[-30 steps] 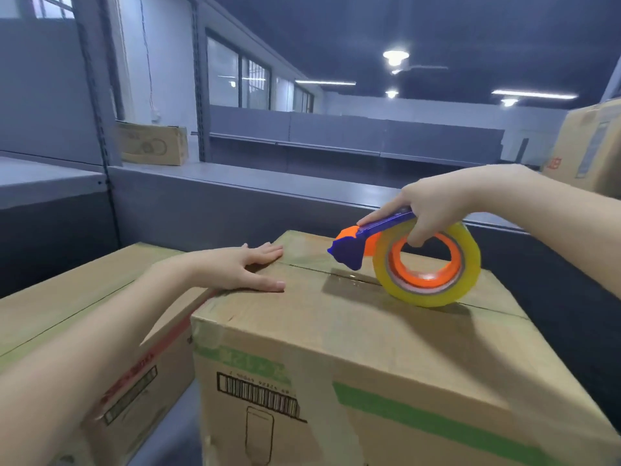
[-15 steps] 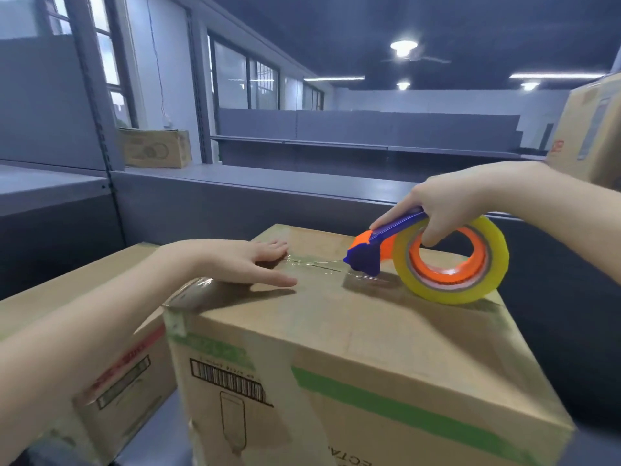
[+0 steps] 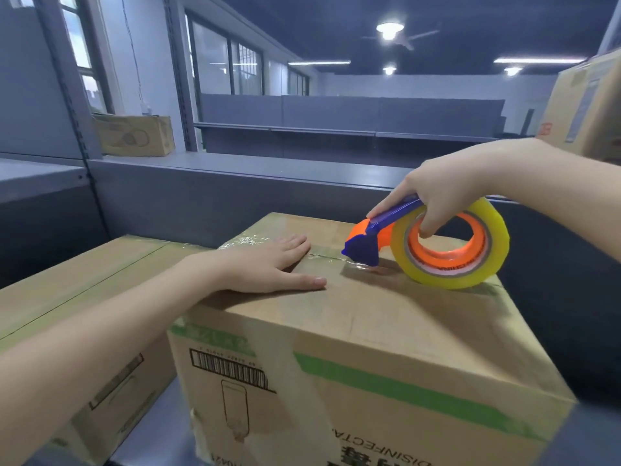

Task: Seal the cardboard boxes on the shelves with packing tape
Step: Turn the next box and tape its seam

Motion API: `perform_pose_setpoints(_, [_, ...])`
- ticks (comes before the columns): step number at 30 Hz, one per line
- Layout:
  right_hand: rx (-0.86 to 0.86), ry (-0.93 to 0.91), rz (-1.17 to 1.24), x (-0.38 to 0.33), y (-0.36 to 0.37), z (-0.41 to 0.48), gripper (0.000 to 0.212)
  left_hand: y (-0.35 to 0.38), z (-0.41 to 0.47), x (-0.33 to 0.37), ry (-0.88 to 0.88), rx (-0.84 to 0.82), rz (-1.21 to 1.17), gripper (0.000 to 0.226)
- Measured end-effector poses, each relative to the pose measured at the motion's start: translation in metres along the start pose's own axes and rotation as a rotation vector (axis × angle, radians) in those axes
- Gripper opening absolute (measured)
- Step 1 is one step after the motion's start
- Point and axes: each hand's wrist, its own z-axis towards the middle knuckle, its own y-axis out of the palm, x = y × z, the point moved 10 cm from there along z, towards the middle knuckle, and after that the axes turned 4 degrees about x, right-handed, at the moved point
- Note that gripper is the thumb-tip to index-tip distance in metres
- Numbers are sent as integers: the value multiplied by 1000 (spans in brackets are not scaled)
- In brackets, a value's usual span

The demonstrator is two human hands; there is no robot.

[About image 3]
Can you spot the person's left hand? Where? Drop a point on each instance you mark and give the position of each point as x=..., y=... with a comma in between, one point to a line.
x=257, y=269

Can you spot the person's right hand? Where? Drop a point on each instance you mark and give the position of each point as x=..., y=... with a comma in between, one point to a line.
x=451, y=184

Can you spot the person's left middle finger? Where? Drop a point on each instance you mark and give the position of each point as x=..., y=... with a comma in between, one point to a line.
x=292, y=243

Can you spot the person's right thumb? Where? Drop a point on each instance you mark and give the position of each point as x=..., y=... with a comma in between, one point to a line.
x=432, y=223

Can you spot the person's left thumb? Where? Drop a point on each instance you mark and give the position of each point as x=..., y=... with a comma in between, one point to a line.
x=303, y=282

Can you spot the person's left little finger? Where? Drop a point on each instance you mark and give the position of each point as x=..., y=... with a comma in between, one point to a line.
x=266, y=245

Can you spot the blue and orange tape dispenser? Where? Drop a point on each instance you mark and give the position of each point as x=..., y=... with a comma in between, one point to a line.
x=371, y=232

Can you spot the clear yellowish packing tape roll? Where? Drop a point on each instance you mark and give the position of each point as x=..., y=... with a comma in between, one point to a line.
x=498, y=247

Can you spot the green striped cardboard box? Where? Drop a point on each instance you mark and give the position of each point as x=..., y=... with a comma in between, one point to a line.
x=388, y=344

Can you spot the person's left forearm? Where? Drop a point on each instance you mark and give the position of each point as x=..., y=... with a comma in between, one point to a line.
x=97, y=344

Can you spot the person's right forearm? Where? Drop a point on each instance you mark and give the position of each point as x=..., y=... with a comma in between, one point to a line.
x=567, y=189

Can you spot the long grey shelf unit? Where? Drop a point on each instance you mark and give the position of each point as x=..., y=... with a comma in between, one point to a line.
x=349, y=126

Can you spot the round ceiling lamp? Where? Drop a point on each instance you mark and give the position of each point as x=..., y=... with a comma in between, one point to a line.
x=513, y=70
x=389, y=29
x=389, y=70

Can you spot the small dark framed window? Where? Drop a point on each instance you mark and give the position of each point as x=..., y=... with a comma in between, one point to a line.
x=298, y=83

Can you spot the small cardboard box with drawing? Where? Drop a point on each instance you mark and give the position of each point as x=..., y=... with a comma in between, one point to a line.
x=136, y=135

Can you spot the fluorescent tube light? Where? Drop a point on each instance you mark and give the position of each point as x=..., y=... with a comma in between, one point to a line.
x=539, y=60
x=319, y=63

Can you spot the ceiling fan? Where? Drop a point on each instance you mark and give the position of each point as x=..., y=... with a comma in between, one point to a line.
x=412, y=37

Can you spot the large dark framed window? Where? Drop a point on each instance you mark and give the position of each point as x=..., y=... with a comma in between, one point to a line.
x=223, y=63

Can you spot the cardboard box with white label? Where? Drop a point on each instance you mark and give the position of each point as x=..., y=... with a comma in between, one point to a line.
x=587, y=106

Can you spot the plain taped cardboard box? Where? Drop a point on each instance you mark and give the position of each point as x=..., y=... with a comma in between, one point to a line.
x=63, y=296

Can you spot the narrow window with grille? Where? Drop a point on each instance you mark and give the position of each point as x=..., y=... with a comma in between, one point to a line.
x=82, y=53

